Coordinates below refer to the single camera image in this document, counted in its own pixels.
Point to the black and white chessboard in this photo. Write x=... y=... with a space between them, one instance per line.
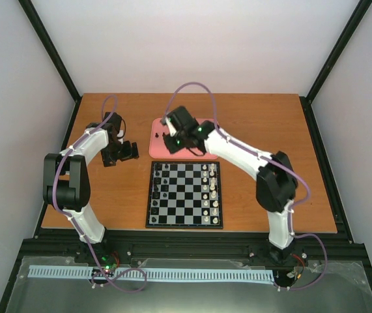
x=182 y=208

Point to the white chess pieces row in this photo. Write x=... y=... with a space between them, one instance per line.
x=210 y=195

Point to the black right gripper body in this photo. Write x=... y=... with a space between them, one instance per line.
x=174 y=147

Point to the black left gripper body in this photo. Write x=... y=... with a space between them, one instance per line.
x=115 y=151

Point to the pink plastic tray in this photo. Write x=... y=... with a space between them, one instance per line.
x=158 y=150

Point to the black aluminium frame rail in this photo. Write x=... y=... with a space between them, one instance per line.
x=251 y=248

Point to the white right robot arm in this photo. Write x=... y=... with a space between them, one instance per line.
x=275 y=187

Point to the light blue slotted cable duct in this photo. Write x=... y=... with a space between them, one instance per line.
x=154 y=274

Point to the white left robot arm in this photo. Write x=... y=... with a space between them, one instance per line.
x=66 y=184

